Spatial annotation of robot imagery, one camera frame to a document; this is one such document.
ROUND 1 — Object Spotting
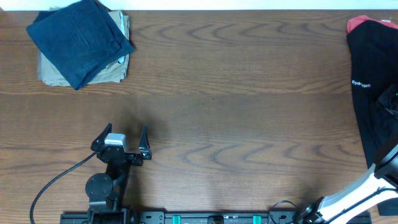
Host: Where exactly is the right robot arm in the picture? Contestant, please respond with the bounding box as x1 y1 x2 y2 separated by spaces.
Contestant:
295 80 397 223

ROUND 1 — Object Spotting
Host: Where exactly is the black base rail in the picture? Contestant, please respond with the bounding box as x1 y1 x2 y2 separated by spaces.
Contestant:
60 212 295 224

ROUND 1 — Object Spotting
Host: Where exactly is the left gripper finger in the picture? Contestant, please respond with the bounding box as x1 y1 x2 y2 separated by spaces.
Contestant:
139 126 152 156
91 123 113 151

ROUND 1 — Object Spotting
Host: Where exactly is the folded light blue garment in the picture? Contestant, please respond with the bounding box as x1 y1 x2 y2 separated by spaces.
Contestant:
116 11 130 65

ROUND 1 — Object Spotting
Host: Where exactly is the folded navy blue garment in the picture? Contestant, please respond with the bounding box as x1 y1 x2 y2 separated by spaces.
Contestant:
26 0 134 90

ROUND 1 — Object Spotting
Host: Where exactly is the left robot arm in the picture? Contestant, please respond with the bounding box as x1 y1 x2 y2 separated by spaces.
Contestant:
85 124 152 224

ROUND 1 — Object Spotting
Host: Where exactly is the black t-shirt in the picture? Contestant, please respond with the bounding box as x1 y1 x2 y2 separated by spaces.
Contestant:
347 21 397 167

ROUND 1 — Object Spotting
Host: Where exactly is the red t-shirt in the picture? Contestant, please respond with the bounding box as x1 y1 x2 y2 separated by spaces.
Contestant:
346 15 398 33

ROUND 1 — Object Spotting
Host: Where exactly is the folded khaki garment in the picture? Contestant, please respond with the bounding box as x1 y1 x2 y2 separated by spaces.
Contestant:
37 11 129 86

